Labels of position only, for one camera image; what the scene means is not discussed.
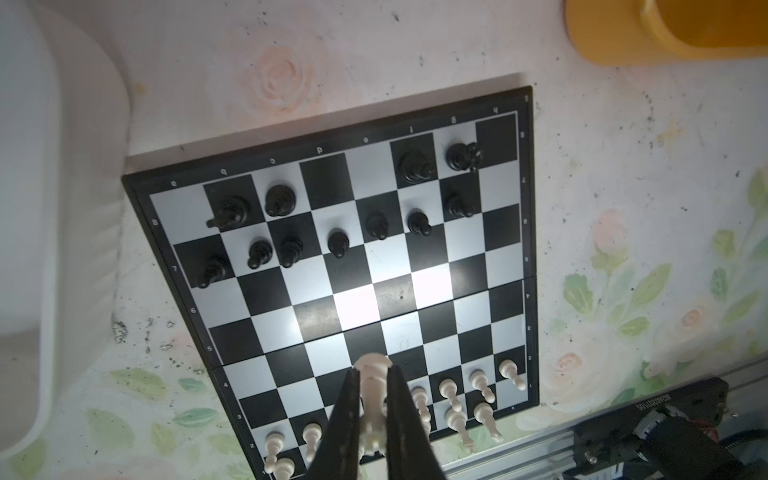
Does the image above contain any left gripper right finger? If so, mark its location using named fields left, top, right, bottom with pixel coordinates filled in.
left=385, top=365, right=446, bottom=480

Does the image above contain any white chess piece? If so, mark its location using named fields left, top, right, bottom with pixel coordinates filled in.
left=353, top=352, right=392, bottom=457

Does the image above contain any black and silver chessboard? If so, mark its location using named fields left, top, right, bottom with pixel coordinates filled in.
left=123, top=87, right=540, bottom=479

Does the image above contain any white plastic tray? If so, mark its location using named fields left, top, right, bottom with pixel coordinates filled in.
left=1, top=1, right=130, bottom=458

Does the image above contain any yellow plastic tray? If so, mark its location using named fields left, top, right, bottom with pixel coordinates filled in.
left=564, top=1, right=767, bottom=66

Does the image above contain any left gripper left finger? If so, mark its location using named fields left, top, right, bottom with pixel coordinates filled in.
left=306, top=368, right=360, bottom=480

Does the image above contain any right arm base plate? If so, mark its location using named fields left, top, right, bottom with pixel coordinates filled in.
left=563, top=377, right=767, bottom=479

